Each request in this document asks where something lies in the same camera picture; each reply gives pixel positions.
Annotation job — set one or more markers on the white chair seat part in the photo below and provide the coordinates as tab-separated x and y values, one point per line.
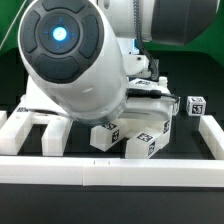
150	104

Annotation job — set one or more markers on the white tagged cube right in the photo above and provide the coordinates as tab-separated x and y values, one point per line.
195	105

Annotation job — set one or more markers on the white front fence bar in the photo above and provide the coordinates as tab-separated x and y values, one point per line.
111	172

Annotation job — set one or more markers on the white right fence bar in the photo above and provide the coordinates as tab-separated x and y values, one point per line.
213	135

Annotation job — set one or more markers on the white left fence bar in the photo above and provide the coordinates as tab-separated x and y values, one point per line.
3	118

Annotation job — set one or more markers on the white fence bar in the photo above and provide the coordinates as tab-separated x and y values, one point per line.
213	135
111	172
3	118

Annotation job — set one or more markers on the white chair back frame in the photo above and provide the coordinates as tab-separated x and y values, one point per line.
34	134

